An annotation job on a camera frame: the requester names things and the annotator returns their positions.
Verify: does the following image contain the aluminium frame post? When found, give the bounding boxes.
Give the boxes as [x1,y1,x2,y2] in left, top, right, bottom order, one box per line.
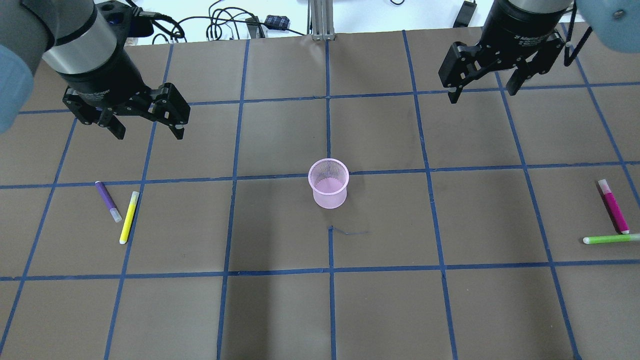
[307,0,336,41]

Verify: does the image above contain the pink pen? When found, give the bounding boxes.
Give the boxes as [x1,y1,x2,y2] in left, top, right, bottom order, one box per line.
[598,178,631,235]

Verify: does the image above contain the black cables bundle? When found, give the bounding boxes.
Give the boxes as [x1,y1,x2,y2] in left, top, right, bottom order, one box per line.
[150,0,307,45]

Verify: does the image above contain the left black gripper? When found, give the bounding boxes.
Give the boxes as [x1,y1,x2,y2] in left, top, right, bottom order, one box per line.
[62,47,191,141]

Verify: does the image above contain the purple pen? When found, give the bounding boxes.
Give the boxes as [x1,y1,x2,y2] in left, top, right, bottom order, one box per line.
[94,181,122,223]

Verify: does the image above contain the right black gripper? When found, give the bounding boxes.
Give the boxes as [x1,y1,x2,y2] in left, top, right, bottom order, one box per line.
[438,14,564,104]

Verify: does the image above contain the black power adapter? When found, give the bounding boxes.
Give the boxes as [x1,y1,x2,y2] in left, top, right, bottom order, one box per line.
[263,14,291,31]

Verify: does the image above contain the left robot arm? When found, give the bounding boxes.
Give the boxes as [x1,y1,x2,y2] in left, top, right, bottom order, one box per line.
[0,0,191,140]

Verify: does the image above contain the green pen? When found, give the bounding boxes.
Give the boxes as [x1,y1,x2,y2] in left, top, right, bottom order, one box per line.
[582,234,640,245]

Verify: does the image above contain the pink mesh cup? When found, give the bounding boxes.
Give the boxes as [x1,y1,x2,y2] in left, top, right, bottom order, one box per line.
[307,158,350,210]

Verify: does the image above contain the yellow pen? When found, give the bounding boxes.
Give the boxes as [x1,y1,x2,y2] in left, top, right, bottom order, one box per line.
[118,191,140,245]

